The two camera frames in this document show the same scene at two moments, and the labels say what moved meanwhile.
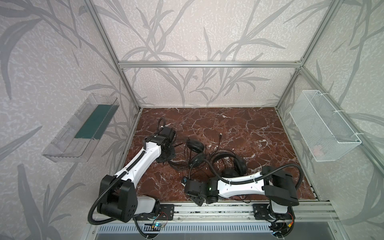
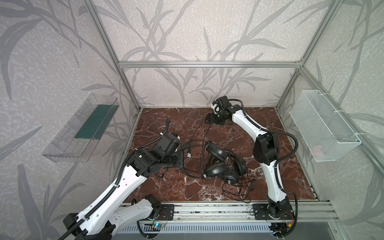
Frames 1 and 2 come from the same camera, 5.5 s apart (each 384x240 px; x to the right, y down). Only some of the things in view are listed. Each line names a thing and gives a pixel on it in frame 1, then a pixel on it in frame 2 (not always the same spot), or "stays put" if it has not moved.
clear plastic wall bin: [75, 141] stays put
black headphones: [196, 156] → [219, 154]
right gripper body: [192, 188] → [212, 118]
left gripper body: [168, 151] → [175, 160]
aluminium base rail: [306, 212] stays put
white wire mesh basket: [326, 135] stays put
